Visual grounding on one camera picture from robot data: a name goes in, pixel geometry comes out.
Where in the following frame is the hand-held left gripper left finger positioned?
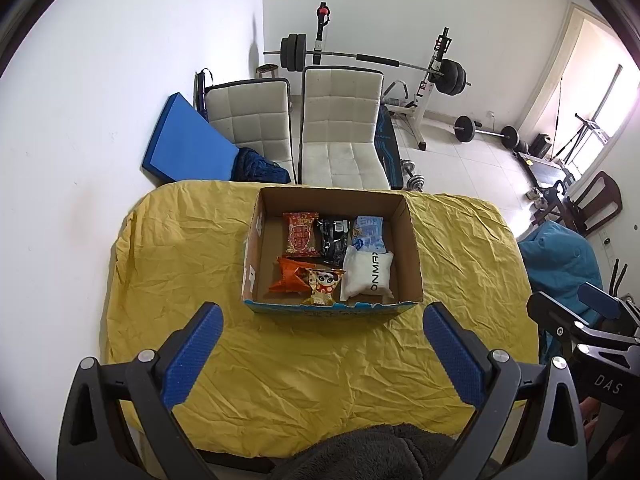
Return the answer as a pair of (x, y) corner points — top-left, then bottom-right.
(57, 302), (224, 480)

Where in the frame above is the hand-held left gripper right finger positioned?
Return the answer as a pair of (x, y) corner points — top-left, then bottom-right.
(423, 302), (588, 480)

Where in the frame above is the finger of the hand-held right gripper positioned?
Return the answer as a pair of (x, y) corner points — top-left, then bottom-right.
(527, 291), (640, 346)
(576, 282), (626, 323)

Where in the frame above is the white soft packet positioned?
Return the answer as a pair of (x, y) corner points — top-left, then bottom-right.
(341, 246), (393, 302)

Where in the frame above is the orange snack packet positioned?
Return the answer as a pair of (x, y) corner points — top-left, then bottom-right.
(268, 256), (313, 295)

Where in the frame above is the panda print snack packet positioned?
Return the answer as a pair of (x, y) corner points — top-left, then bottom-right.
(300, 267), (347, 307)

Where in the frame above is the light blue soft packet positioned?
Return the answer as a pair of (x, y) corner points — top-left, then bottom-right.
(350, 215), (388, 253)

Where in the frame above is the red snack packet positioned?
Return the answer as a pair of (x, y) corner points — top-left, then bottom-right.
(282, 211), (320, 258)

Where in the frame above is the black soft packet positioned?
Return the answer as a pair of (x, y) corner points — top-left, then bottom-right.
(316, 217), (353, 264)

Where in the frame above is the person's right hand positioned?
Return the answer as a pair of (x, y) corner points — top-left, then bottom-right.
(580, 397), (603, 443)

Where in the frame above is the black exercise machine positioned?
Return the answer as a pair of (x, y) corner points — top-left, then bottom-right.
(607, 257), (631, 301)

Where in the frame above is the teal blanket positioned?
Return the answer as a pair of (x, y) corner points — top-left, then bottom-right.
(517, 221), (603, 356)

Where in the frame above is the dark wooden chair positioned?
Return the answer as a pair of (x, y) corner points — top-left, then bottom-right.
(532, 170), (623, 238)

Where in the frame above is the yellow tablecloth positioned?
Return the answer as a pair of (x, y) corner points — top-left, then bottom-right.
(102, 180), (541, 461)

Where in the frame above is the dark fleece clothing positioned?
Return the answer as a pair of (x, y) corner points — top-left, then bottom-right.
(272, 422), (458, 480)

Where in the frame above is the black treadmill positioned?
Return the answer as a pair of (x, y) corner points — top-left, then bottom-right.
(517, 152), (576, 186)

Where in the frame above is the black floor heater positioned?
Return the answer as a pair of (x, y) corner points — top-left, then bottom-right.
(529, 132), (553, 161)

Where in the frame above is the black folding stand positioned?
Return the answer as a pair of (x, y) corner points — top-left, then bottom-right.
(555, 112), (613, 166)

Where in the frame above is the dark blue cloth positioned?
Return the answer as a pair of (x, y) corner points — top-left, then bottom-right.
(232, 147), (292, 184)

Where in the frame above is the short barbell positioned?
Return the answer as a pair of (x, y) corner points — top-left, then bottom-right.
(454, 116), (521, 150)

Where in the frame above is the blue folded mat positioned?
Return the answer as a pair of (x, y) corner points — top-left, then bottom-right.
(140, 91), (241, 183)

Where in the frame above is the cream padded chair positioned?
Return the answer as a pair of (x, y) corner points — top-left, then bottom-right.
(297, 66), (391, 191)
(205, 77), (296, 184)

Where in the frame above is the white barbell rack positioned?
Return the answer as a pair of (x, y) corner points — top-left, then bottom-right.
(312, 2), (453, 151)

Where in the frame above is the long barbell with plates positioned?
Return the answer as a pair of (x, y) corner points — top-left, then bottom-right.
(263, 32), (472, 97)

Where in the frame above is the black folded frame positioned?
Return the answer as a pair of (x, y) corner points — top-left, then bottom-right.
(194, 67), (213, 121)

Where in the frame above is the grey handle attachment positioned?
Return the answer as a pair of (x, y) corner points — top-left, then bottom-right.
(382, 80), (416, 108)

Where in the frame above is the door frame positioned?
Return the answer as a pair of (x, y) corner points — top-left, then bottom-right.
(517, 2), (640, 126)

